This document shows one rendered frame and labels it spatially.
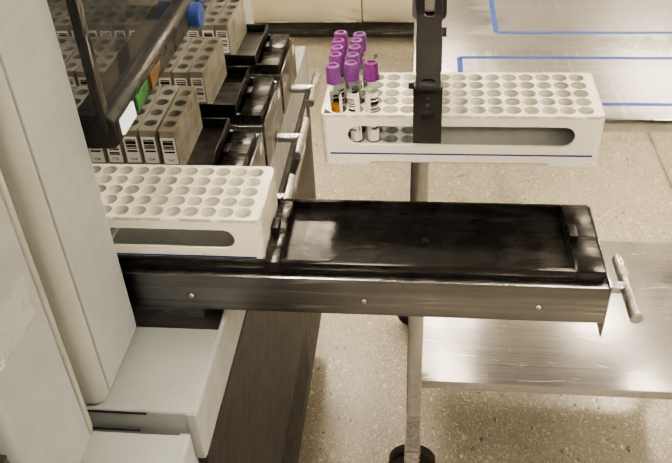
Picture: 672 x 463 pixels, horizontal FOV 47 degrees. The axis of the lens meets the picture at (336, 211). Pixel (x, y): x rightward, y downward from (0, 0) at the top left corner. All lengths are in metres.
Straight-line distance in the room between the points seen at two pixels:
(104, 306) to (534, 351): 0.89
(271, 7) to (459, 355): 2.08
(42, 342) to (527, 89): 0.55
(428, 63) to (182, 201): 0.29
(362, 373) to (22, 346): 1.22
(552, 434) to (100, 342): 1.13
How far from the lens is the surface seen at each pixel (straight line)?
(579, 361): 1.47
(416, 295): 0.80
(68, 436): 0.74
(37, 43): 0.66
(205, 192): 0.84
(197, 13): 0.95
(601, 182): 2.43
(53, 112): 0.68
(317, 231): 0.86
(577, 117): 0.84
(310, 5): 3.20
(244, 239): 0.80
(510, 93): 0.88
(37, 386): 0.67
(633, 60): 1.22
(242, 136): 1.02
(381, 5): 3.17
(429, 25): 0.76
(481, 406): 1.73
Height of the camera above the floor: 1.33
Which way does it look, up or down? 37 degrees down
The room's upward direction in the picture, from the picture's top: 3 degrees counter-clockwise
